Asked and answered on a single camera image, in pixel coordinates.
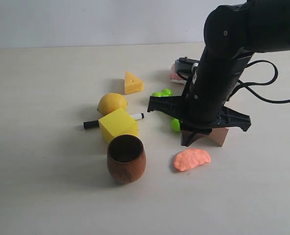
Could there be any yellow foam cube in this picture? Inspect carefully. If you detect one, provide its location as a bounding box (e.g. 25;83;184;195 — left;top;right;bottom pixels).
98;108;139;144

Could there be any green bone dog toy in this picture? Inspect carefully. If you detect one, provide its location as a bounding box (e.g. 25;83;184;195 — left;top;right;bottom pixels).
152;88;180;132

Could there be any yellow lemon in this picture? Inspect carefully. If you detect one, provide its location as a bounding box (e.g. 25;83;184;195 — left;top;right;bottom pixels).
97;93;128;116

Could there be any brown wooden cup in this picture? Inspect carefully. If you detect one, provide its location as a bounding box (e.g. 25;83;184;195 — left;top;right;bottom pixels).
107;134;146;184

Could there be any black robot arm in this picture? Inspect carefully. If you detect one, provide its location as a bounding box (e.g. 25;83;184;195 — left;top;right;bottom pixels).
148;0;290;146

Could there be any orange slice-shaped putty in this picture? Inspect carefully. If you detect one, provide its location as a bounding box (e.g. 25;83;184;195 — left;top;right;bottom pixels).
173;148;211;172

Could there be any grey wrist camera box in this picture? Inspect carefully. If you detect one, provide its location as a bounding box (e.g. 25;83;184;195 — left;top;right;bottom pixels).
174;57;200;81

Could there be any pink toy cake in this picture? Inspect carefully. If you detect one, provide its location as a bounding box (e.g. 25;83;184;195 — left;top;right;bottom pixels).
170;64;186;85

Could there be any yellow cheese wedge toy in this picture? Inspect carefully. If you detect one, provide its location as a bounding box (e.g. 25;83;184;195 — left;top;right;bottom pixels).
124;71;144;94

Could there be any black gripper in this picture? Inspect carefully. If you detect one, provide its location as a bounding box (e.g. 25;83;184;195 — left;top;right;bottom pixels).
147;80;251;147

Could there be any black and white marker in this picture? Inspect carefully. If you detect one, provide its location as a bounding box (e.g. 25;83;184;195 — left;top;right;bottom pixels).
83;113;144;130

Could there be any light wooden block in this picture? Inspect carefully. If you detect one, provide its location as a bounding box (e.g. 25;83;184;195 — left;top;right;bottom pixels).
193;128;228;146

